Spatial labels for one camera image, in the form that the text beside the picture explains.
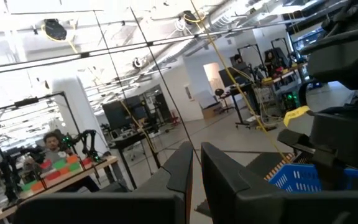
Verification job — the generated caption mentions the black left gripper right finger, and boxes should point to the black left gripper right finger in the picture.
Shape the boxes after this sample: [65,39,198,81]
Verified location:
[200,141,358,224]

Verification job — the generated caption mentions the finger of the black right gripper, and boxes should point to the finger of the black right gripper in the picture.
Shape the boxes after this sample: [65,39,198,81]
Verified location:
[316,152,347,192]

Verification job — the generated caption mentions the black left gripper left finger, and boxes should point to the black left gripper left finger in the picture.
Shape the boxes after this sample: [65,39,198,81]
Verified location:
[12,141,195,224]

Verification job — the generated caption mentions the blue slotted plastic basket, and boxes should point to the blue slotted plastic basket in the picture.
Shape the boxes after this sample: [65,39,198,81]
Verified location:
[268,163,358,194]

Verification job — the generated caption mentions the wooden background table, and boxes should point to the wooden background table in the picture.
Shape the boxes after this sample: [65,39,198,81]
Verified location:
[0,155,120,224]

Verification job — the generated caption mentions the black hazard-striped floor mat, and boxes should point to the black hazard-striped floor mat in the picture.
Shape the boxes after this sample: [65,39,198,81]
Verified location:
[246,151,296,182]

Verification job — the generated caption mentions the green-lit black computer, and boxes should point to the green-lit black computer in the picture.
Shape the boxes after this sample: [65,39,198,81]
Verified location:
[281,91,301,111]

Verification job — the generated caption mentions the person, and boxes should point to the person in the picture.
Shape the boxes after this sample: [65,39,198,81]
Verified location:
[40,132,101,192]
[264,50,280,76]
[232,54,246,68]

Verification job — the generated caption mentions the black monitor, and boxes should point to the black monitor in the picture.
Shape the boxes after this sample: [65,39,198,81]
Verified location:
[218,67,245,88]
[101,95,143,131]

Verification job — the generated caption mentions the cardboard box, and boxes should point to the cardboard box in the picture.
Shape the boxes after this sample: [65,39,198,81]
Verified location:
[201,102,224,119]

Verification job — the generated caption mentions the white leaning panel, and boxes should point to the white leaning panel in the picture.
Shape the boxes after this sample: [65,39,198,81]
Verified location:
[193,90,219,110]

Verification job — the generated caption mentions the black office chair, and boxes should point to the black office chair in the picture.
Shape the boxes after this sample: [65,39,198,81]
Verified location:
[214,88,235,113]

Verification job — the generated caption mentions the black desk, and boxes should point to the black desk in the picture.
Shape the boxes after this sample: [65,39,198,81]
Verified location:
[219,82,262,128]

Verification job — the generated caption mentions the yellow cable tag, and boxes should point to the yellow cable tag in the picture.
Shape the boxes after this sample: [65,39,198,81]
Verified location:
[283,105,311,128]

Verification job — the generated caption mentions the yellow hanging cable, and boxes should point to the yellow hanging cable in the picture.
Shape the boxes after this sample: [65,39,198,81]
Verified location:
[118,99,158,154]
[190,0,291,163]

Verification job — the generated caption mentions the black background camera frame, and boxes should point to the black background camera frame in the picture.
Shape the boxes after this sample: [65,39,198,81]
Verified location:
[0,91,85,200]

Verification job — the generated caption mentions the thin black hanging cable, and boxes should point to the thin black hanging cable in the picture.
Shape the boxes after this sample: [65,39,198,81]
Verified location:
[93,9,162,169]
[130,7,202,166]

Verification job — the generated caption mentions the white cable coil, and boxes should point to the white cable coil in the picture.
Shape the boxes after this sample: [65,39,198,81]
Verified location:
[174,18,186,32]

